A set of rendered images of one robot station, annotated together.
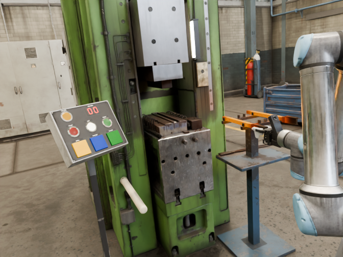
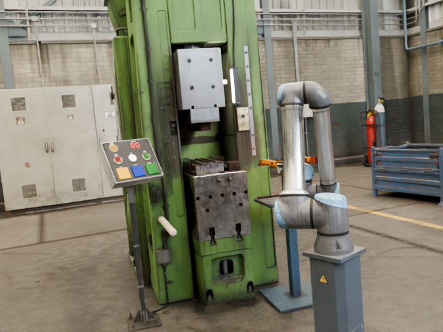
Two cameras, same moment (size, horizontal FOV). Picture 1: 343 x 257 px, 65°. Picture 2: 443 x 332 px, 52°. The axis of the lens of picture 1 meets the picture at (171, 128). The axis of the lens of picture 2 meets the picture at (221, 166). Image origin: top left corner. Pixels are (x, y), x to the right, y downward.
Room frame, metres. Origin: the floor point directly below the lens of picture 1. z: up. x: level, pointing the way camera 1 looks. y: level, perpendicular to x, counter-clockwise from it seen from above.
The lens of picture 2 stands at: (-1.33, -0.41, 1.26)
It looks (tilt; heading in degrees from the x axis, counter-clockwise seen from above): 6 degrees down; 6
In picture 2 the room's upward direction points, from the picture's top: 5 degrees counter-clockwise
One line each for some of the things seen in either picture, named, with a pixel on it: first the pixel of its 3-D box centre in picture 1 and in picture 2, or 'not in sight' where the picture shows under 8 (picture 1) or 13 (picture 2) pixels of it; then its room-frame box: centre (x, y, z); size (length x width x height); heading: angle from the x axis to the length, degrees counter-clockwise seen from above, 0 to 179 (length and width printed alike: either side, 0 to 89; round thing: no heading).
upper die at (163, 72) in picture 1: (156, 72); (198, 116); (1.91, 0.07, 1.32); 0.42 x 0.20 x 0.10; 22
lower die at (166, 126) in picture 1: (161, 122); (202, 165); (1.91, 0.07, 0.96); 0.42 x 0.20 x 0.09; 22
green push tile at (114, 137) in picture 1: (114, 137); (151, 168); (1.41, 0.31, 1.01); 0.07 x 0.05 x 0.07; 137
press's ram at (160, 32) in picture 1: (158, 34); (200, 81); (1.93, 0.03, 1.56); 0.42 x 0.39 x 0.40; 22
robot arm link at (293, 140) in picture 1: (299, 143); (302, 171); (1.21, -0.60, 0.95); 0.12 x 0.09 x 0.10; 20
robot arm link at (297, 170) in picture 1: (302, 165); (306, 191); (1.20, -0.61, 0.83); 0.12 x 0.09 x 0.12; 77
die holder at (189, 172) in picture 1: (171, 154); (212, 199); (1.94, 0.02, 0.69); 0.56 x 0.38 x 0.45; 22
